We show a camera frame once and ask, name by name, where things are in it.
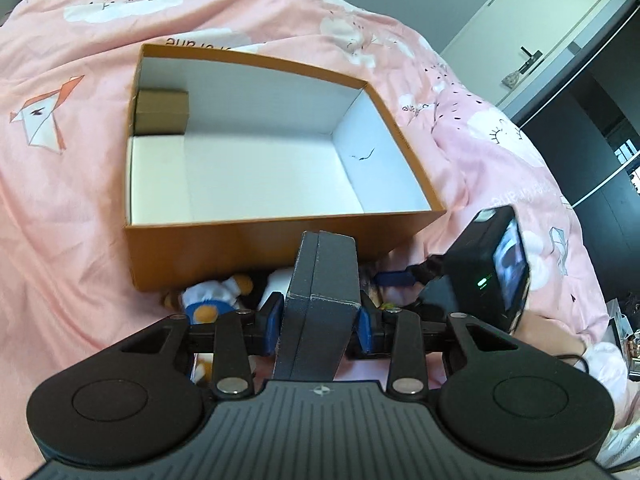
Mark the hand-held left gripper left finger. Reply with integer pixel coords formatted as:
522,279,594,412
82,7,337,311
120,294,286,399

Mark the dark wardrobe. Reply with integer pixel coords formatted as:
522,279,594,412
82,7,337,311
515,25,640,311

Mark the small brown cardboard box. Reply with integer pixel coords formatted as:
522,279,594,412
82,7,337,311
134,89,191,137

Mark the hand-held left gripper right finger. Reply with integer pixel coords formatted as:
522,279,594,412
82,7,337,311
356,292,521,397

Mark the white door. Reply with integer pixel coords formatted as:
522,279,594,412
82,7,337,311
440,0,633,111

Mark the white blue orange plush toy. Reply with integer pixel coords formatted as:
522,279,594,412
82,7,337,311
165,274,258,386

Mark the dark grey box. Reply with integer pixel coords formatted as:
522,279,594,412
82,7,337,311
272,230,362,382

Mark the orange cardboard box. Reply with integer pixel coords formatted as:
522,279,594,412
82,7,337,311
122,42,448,293

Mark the black cable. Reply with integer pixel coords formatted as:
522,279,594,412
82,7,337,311
554,354,595,372

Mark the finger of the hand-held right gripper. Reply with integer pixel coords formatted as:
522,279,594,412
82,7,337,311
374,256,450,292

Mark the black door handle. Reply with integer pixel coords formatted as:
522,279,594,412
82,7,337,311
519,46,546,74

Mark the pink printed blanket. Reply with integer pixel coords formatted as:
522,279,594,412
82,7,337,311
0,0,623,461

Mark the person's right forearm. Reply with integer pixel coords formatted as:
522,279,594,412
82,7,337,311
515,312,592,363

